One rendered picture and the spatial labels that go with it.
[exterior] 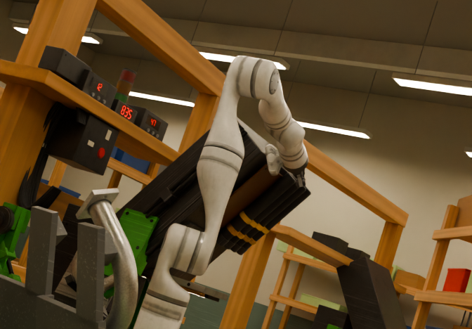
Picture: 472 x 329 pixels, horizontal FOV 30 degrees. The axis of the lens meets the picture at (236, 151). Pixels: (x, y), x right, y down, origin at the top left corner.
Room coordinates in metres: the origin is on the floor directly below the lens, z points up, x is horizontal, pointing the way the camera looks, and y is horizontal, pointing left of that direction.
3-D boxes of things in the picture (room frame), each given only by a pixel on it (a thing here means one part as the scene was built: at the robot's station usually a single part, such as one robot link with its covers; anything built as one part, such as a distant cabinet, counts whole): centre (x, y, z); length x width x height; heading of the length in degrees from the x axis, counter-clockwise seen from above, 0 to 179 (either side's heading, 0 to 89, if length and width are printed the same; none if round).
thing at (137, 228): (2.57, 0.20, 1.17); 0.13 x 0.12 x 0.20; 152
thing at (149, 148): (2.79, 0.45, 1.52); 0.90 x 0.25 x 0.04; 152
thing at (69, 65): (2.52, 0.55, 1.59); 0.15 x 0.07 x 0.07; 152
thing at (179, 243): (1.89, 0.04, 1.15); 0.09 x 0.09 x 0.17; 2
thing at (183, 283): (2.69, 0.09, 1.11); 0.39 x 0.16 x 0.03; 62
